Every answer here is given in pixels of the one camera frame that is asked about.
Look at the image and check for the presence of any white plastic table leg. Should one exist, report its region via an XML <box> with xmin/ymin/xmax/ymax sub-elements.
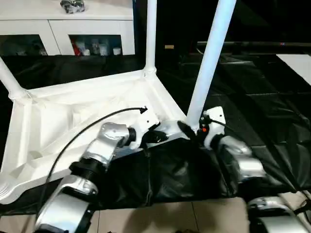
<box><xmin>0</xmin><ymin>58</ymin><xmax>32</xmax><ymax>101</ymax></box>
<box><xmin>0</xmin><ymin>181</ymin><xmax>12</xmax><ymax>198</ymax></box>
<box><xmin>186</xmin><ymin>0</ymin><xmax>238</xmax><ymax>131</ymax></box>
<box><xmin>145</xmin><ymin>0</ymin><xmax>158</xmax><ymax>76</ymax></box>

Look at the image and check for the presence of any black glossy mat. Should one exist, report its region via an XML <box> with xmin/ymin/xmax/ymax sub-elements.
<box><xmin>0</xmin><ymin>53</ymin><xmax>311</xmax><ymax>216</ymax></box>

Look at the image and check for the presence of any black horizontal bar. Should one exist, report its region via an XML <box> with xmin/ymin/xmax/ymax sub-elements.
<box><xmin>197</xmin><ymin>41</ymin><xmax>311</xmax><ymax>47</ymax></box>

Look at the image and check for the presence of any red white bottle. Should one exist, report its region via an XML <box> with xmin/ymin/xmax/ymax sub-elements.
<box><xmin>72</xmin><ymin>40</ymin><xmax>82</xmax><ymax>56</ymax></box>

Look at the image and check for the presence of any black backdrop cloth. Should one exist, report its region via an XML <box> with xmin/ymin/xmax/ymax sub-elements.
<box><xmin>133</xmin><ymin>0</ymin><xmax>311</xmax><ymax>55</ymax></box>

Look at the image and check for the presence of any white glass-door cabinet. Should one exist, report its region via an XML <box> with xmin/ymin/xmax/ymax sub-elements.
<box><xmin>0</xmin><ymin>0</ymin><xmax>136</xmax><ymax>57</ymax></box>

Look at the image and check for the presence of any dark object on cabinet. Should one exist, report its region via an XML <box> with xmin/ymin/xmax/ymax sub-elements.
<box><xmin>60</xmin><ymin>0</ymin><xmax>86</xmax><ymax>14</ymax></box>

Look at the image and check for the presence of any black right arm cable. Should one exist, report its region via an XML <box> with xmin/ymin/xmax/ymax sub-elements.
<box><xmin>206</xmin><ymin>114</ymin><xmax>309</xmax><ymax>214</ymax></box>

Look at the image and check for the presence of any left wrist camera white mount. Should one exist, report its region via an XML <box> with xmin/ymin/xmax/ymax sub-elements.
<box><xmin>130</xmin><ymin>110</ymin><xmax>161</xmax><ymax>149</ymax></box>

